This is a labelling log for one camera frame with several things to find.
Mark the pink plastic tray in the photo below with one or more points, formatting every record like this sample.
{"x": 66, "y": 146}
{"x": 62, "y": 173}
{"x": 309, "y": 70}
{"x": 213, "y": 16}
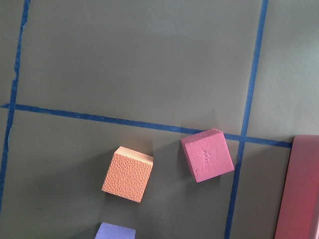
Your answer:
{"x": 299, "y": 210}

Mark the magenta foam block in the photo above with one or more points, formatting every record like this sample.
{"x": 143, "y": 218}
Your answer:
{"x": 207, "y": 154}

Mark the purple foam block right side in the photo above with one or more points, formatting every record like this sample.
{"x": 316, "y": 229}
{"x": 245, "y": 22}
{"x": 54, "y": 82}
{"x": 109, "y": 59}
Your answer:
{"x": 110, "y": 231}

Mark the orange foam block right side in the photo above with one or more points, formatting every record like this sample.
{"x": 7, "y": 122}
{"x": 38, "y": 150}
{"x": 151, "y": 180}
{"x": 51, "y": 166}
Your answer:
{"x": 128, "y": 174}

